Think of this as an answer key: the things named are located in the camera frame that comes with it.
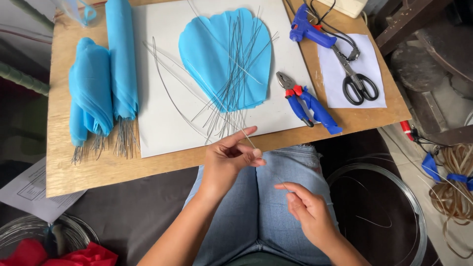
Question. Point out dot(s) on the person's left hand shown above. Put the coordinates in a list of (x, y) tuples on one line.
[(216, 166)]

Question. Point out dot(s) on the large white paper sheet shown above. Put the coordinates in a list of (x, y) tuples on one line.
[(162, 111)]

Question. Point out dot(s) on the red tool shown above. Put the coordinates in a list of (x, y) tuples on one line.
[(406, 129)]

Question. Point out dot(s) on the thick green wrapped stem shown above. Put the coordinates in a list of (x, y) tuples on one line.
[(22, 78)]

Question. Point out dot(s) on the wide blue petal bundle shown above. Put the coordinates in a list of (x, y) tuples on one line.
[(90, 85)]

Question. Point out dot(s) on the printed paper sheet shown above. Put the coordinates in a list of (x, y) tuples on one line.
[(33, 195)]

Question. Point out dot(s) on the tall blue petal bundle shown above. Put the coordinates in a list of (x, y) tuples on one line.
[(122, 55)]

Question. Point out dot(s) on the small white paper sheet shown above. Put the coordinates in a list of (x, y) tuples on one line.
[(369, 62)]

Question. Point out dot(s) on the small blue petal bundle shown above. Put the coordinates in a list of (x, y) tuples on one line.
[(77, 129)]

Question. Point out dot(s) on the blue tape strip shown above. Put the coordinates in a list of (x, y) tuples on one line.
[(430, 166), (460, 179)]

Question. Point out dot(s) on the stack of blue paper petals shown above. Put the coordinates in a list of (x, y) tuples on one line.
[(207, 55)]

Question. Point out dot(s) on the person's dark green shirt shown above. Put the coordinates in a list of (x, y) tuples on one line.
[(258, 260)]

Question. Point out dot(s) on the dark wooden furniture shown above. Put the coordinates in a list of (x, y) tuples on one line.
[(425, 22)]

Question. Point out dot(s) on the blue glue gun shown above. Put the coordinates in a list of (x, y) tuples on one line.
[(310, 31)]

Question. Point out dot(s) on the person's blue jeans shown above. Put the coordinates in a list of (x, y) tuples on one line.
[(266, 221)]

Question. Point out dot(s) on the clear plastic container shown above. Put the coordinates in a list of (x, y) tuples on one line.
[(79, 13)]

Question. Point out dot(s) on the blue and red pliers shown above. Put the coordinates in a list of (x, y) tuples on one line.
[(317, 109)]

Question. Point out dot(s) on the red crepe paper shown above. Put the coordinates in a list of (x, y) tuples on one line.
[(88, 256)]

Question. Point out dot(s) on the thin green wrapped stem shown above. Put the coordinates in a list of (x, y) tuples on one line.
[(35, 14)]

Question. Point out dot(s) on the person's right hand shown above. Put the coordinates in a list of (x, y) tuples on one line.
[(312, 218)]

